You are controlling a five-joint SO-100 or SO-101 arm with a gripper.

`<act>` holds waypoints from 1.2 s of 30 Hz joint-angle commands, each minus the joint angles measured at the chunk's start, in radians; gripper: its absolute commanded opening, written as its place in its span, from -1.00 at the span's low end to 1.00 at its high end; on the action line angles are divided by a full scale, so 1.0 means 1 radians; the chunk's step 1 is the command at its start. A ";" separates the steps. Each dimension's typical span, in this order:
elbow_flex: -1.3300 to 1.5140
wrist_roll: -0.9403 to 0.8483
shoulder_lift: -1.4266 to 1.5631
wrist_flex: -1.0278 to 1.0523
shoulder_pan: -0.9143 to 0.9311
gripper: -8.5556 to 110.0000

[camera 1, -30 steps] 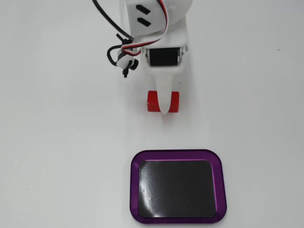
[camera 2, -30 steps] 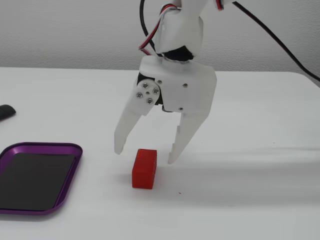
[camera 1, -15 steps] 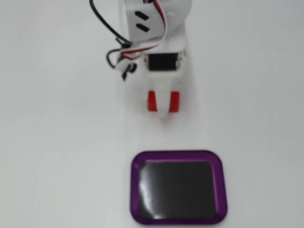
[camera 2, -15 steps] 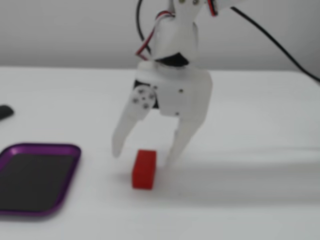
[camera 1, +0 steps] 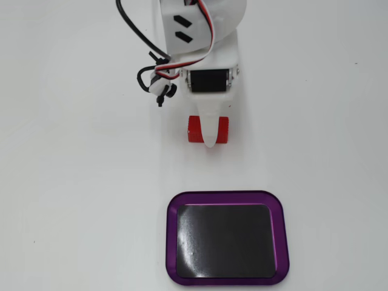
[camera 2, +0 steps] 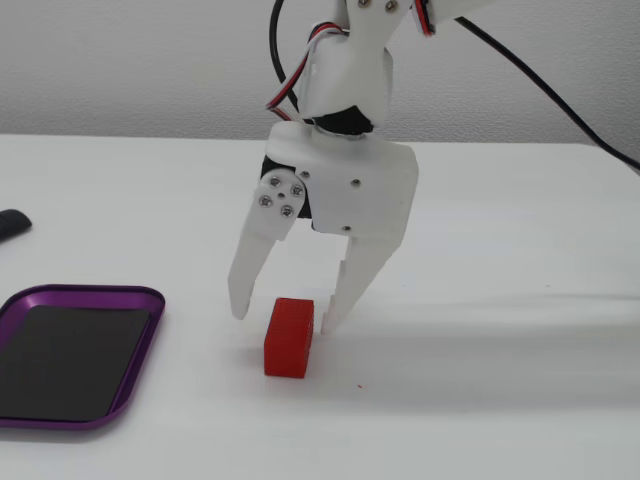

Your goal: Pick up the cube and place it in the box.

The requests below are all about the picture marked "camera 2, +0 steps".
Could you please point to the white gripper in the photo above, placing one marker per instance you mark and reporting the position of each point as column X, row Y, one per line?
column 361, row 195

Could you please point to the red cube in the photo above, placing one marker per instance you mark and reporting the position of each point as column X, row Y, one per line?
column 290, row 340

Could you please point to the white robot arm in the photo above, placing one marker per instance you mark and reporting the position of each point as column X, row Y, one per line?
column 360, row 60

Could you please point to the purple tray with black mat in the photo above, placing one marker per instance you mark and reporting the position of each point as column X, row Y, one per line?
column 75, row 360

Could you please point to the black rounded object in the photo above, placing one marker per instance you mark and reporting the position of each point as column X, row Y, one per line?
column 12, row 224

